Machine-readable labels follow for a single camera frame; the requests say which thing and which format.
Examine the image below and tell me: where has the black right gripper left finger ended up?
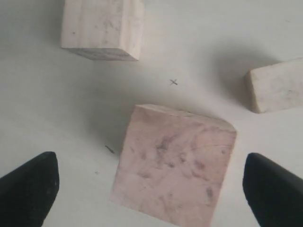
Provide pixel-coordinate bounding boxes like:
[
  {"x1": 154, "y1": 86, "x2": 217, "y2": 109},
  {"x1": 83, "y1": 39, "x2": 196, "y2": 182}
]
[{"x1": 0, "y1": 151, "x2": 59, "y2": 227}]

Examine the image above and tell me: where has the third largest wooden cube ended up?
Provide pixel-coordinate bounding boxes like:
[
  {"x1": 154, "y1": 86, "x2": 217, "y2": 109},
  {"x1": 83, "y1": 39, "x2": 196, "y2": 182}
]
[{"x1": 244, "y1": 58, "x2": 303, "y2": 114}]

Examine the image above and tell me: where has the second largest wooden cube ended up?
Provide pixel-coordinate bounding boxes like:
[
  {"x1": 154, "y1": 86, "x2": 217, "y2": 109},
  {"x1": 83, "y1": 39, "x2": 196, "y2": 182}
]
[{"x1": 61, "y1": 0, "x2": 144, "y2": 61}]

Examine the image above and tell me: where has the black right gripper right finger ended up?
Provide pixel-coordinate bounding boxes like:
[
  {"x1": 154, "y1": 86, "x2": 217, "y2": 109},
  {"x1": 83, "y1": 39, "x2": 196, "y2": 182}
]
[{"x1": 243, "y1": 153, "x2": 303, "y2": 227}]

